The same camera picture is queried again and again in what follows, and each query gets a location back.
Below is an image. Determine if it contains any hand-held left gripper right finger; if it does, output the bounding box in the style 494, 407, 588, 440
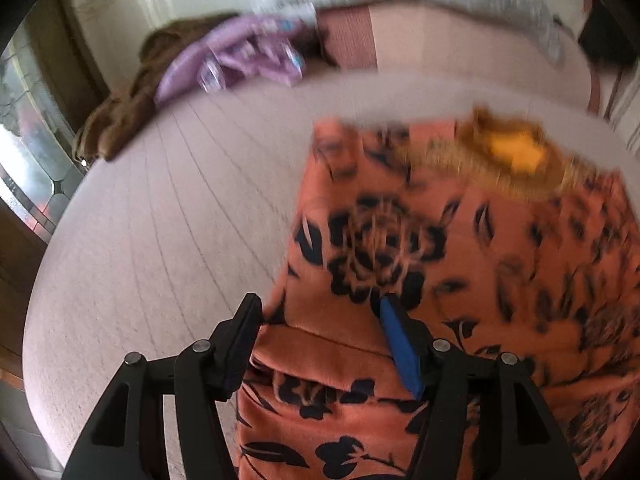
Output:
378, 296, 583, 480

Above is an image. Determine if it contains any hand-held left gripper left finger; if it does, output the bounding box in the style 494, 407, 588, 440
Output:
61, 293, 263, 480

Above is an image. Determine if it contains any orange black floral garment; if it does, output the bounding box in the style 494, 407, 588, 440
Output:
234, 107, 637, 480

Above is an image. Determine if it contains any pink striped bed sheet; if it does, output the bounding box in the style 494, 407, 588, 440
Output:
22, 67, 623, 473

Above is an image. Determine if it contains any brown cloth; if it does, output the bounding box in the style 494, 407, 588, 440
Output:
72, 17, 241, 162

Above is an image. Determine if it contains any purple garment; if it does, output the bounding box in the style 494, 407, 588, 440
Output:
154, 14, 307, 106

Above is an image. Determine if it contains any patterned glass window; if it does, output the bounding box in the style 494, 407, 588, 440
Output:
0, 25, 90, 236

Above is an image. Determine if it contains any pink pillow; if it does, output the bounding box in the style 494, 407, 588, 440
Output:
317, 2, 596, 111

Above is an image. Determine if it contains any black cloth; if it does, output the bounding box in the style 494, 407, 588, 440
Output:
577, 0, 640, 68

